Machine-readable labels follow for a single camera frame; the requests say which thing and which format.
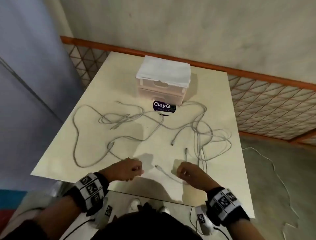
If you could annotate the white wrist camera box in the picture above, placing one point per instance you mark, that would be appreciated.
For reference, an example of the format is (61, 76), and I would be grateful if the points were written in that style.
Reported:
(105, 213)
(203, 220)

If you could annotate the purple round sticker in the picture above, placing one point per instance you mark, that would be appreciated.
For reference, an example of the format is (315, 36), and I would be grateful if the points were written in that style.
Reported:
(163, 105)

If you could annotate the person's left forearm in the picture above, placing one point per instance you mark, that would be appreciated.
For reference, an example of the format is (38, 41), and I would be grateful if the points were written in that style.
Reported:
(59, 217)

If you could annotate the black marker wristband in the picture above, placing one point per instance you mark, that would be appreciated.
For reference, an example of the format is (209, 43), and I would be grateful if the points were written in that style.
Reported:
(224, 204)
(90, 190)

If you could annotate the person's black shirt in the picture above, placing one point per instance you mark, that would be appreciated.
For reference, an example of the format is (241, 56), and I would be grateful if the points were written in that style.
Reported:
(148, 230)

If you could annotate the person's right hand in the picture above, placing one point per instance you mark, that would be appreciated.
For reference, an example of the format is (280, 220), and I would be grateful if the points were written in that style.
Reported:
(195, 175)

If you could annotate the person's right forearm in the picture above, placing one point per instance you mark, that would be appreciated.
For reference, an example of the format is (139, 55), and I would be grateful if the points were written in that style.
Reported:
(247, 232)

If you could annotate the person's white shoe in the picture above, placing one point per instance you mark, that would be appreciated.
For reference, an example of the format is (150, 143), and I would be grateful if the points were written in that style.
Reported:
(135, 205)
(165, 210)

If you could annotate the person's left hand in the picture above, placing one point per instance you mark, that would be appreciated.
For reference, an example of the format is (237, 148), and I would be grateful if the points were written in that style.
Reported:
(123, 169)

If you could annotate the white folded cloth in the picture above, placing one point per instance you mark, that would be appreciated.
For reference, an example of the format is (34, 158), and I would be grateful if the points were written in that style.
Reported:
(164, 70)

